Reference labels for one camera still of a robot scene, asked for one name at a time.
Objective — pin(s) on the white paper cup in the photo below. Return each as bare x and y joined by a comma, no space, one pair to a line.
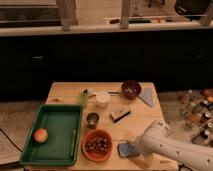
103,98

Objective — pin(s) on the green plastic tray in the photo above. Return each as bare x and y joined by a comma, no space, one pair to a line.
63,124

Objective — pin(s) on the grey triangular cloth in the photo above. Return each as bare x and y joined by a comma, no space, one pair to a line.
146,96

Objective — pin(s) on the red apple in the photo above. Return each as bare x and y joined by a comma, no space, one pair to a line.
40,135

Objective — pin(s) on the blue sponge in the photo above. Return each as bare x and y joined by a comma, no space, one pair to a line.
126,150

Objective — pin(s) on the dark red bowl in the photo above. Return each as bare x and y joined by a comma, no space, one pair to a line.
130,89

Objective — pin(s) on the wooden block eraser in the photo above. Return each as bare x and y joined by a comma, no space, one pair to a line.
119,113

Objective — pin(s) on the small metal cup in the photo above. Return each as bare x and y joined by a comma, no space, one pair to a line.
92,120

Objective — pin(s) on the orange bowl with beads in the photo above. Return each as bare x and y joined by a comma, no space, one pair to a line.
97,145

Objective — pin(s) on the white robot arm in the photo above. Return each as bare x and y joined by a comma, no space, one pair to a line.
155,139

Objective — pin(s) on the black bag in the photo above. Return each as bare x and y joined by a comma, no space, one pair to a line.
191,7

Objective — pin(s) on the spice bottle rack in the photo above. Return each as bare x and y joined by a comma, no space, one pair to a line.
196,117

